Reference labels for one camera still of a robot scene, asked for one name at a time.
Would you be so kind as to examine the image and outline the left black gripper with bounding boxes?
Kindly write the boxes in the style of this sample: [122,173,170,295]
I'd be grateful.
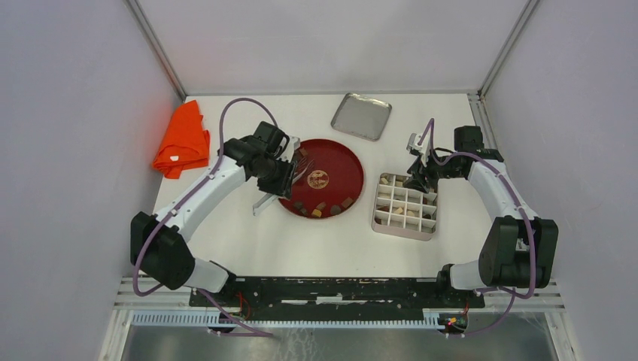
[254,153,297,201]

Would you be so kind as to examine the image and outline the silver serving tongs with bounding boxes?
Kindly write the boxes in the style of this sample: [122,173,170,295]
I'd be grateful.
[252,157,314,217]

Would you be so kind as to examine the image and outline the pink tin box with dividers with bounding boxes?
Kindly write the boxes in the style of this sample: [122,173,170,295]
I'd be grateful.
[371,173,438,241]

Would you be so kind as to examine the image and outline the red round plate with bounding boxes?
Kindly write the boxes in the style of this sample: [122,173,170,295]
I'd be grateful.
[278,138,365,220]

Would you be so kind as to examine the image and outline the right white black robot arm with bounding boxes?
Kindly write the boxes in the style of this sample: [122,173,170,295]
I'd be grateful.
[404,121,559,307]

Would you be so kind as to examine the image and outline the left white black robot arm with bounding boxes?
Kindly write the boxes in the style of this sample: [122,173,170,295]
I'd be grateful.
[130,122,300,307]

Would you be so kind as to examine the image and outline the dark round chocolate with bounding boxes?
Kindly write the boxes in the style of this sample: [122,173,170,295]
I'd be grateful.
[330,205,342,216]

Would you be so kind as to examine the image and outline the brown chocolate piece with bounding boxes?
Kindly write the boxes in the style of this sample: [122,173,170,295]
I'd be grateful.
[341,197,354,209]

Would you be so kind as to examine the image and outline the silver tin lid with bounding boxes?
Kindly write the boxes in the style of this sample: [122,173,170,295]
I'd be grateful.
[330,93,392,141]

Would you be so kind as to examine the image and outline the orange folded cloth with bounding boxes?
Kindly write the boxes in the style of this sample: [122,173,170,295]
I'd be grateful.
[151,100,210,179]

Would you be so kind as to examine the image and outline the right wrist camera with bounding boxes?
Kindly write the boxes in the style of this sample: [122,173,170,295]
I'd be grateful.
[406,133,430,166]

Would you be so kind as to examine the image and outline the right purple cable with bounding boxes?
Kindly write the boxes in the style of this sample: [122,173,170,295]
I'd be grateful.
[416,117,538,335]

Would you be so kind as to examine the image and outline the purple cable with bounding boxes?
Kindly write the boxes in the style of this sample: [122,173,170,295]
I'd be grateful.
[416,117,538,335]
[132,97,280,298]

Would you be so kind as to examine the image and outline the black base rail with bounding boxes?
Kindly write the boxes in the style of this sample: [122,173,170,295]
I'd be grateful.
[189,276,485,321]

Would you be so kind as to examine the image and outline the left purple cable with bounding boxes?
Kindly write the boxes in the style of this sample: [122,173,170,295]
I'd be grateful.
[132,97,280,298]

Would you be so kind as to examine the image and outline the white slotted cable duct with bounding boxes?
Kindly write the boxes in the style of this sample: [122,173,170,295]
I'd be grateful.
[132,311,442,330]

